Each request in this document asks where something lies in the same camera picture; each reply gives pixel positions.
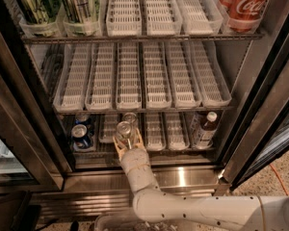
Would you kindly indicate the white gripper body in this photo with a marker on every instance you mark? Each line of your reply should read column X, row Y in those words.
column 134, row 158

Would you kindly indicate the bottom wire shelf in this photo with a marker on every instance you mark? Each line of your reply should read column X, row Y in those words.
column 110, row 152

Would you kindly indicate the blue pepsi can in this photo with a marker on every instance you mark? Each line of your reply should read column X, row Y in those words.
column 85, row 119
column 80, row 136

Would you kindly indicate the clear plastic bin on floor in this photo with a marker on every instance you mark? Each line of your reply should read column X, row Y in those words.
column 128, row 221

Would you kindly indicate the brown tea bottle white cap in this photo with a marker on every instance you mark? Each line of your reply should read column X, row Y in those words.
column 205, row 131

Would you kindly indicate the top wire shelf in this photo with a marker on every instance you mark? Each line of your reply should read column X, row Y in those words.
column 71, row 40

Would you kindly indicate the wire shelf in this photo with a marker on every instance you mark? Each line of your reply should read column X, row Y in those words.
column 110, row 152
column 71, row 40
column 143, row 110

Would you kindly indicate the shelf clear tray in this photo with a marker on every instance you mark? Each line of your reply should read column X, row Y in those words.
column 157, row 88
column 200, row 17
column 162, row 18
column 71, row 90
column 124, row 18
column 99, row 94
column 183, row 86
column 129, row 92
column 211, row 82

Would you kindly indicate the middle wire shelf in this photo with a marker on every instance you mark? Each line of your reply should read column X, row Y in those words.
column 143, row 110

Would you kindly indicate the green tall can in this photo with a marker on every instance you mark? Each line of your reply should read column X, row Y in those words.
column 40, row 18
column 81, row 17

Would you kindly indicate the left green tall can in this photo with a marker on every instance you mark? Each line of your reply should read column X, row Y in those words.
column 40, row 18

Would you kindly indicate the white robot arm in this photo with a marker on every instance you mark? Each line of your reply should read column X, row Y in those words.
column 234, row 213

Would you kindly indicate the shelf empty tray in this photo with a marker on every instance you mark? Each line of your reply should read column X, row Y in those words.
column 177, row 138
column 107, row 127
column 154, row 134

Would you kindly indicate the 7up can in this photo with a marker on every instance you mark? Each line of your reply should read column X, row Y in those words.
column 132, row 118
column 125, row 134

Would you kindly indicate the adjacent fridge glass door left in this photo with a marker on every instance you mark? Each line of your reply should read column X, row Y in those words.
column 19, row 136

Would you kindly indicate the stainless steel fridge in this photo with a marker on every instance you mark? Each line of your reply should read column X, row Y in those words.
column 98, row 186

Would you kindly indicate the rear blue pepsi can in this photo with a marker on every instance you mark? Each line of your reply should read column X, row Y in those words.
column 85, row 119

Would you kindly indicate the open fridge door right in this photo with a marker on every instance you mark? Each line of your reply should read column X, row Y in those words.
column 260, row 125

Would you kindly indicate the front red coca-cola can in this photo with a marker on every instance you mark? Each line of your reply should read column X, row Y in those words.
column 244, row 14

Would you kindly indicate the front blue pepsi can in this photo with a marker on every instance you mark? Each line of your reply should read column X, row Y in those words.
column 80, row 136

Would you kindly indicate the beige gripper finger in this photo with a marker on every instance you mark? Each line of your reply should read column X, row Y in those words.
column 120, row 147
column 140, row 143

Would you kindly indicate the right green tall can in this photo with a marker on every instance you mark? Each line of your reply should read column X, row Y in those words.
column 81, row 17

